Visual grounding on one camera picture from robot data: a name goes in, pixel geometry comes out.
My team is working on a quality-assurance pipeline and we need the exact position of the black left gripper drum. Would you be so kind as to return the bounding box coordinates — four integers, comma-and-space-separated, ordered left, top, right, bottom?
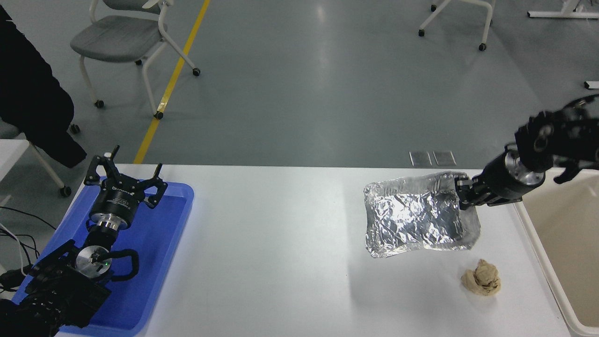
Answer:
90, 181, 144, 223

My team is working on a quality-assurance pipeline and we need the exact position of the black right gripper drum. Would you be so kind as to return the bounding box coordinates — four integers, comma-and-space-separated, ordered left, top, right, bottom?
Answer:
470, 157, 524, 206

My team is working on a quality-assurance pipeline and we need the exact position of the foil tray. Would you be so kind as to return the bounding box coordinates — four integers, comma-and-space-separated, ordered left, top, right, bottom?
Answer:
364, 171, 482, 259

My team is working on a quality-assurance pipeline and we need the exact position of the white leg chair with casters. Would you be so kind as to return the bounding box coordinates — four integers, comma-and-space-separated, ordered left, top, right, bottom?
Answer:
0, 119, 81, 197

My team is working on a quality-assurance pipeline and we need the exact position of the blue plastic tray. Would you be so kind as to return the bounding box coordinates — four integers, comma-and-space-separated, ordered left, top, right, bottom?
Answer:
10, 176, 195, 337

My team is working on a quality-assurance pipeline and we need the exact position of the crumpled tan paper ball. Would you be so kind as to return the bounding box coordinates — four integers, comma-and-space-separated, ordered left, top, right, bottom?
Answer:
460, 259, 501, 296

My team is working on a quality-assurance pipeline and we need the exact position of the large pale bin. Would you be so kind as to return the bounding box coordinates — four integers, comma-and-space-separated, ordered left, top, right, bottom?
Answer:
513, 168, 599, 337

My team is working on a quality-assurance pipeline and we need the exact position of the person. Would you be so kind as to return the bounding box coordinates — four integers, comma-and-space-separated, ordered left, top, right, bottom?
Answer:
0, 6, 88, 168

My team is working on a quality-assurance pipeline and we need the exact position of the grey seat chair on casters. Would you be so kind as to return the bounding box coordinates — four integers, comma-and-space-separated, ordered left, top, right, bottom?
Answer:
69, 0, 201, 119

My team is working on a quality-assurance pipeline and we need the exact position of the long white stand base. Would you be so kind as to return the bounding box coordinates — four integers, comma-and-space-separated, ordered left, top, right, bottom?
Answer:
528, 0, 599, 20

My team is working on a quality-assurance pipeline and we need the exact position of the thin black cable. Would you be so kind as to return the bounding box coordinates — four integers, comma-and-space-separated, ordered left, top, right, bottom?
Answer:
0, 206, 57, 231

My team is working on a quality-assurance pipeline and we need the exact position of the thin white cable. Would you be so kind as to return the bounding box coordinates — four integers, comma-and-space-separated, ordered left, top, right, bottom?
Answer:
0, 223, 29, 277

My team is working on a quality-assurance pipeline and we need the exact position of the white frame chair on casters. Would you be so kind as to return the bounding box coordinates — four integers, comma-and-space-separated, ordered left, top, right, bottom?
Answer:
418, 0, 496, 51

